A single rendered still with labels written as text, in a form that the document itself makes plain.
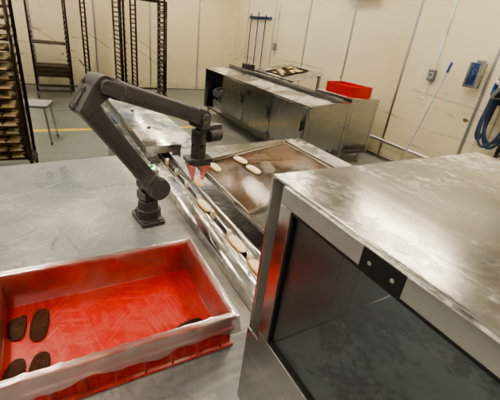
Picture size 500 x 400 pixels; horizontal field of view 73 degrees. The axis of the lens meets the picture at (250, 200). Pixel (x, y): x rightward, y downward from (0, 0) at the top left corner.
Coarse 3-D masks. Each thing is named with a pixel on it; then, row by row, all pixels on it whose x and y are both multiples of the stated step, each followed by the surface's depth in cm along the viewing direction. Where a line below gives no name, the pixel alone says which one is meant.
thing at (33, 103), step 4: (24, 100) 397; (28, 100) 399; (32, 100) 401; (36, 100) 403; (40, 100) 405; (44, 100) 407; (48, 100) 409; (24, 104) 381; (32, 104) 385; (36, 104) 387; (40, 104) 390; (44, 104) 391; (48, 104) 394; (44, 108) 386; (44, 112) 389; (52, 116) 418; (48, 124) 395; (48, 128) 396; (56, 128) 427; (48, 132) 398; (56, 132) 429; (52, 144) 404
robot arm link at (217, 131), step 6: (204, 114) 121; (204, 120) 121; (198, 126) 124; (204, 126) 122; (210, 126) 126; (216, 126) 130; (216, 132) 130; (222, 132) 132; (210, 138) 129; (216, 138) 131
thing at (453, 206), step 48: (288, 192) 44; (336, 192) 44; (384, 192) 46; (432, 192) 48; (480, 192) 50; (288, 240) 46; (336, 240) 37; (384, 240) 34; (432, 240) 36; (480, 240) 37; (384, 288) 32; (432, 288) 29; (480, 288) 29; (480, 336) 25; (240, 384) 66; (288, 384) 50
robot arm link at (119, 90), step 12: (108, 84) 90; (120, 84) 93; (120, 96) 94; (132, 96) 100; (144, 96) 103; (156, 96) 106; (144, 108) 106; (156, 108) 107; (168, 108) 110; (180, 108) 114; (192, 108) 117; (192, 120) 118
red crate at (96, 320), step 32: (96, 288) 90; (128, 288) 91; (160, 288) 93; (192, 288) 94; (64, 320) 80; (96, 320) 81; (128, 320) 82; (160, 320) 83; (32, 352) 71; (64, 352) 72; (192, 352) 74; (96, 384) 65
